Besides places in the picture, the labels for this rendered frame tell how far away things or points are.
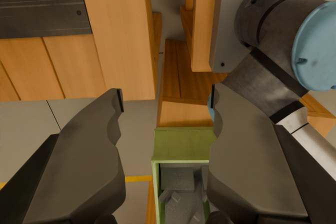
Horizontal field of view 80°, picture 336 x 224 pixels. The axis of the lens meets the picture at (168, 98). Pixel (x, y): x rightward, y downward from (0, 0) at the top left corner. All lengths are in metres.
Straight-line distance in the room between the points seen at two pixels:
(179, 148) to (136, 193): 1.95
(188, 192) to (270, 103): 0.64
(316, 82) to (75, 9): 0.50
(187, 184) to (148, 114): 1.01
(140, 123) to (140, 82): 1.27
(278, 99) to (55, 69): 0.56
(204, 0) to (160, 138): 0.47
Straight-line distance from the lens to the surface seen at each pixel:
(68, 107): 1.91
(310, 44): 0.33
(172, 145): 0.73
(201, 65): 0.61
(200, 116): 0.78
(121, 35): 0.53
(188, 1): 1.18
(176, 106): 0.75
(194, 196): 0.92
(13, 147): 2.52
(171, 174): 0.88
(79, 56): 0.61
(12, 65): 0.72
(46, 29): 0.60
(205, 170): 0.88
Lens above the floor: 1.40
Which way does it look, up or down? 58 degrees down
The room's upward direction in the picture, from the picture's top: 180 degrees counter-clockwise
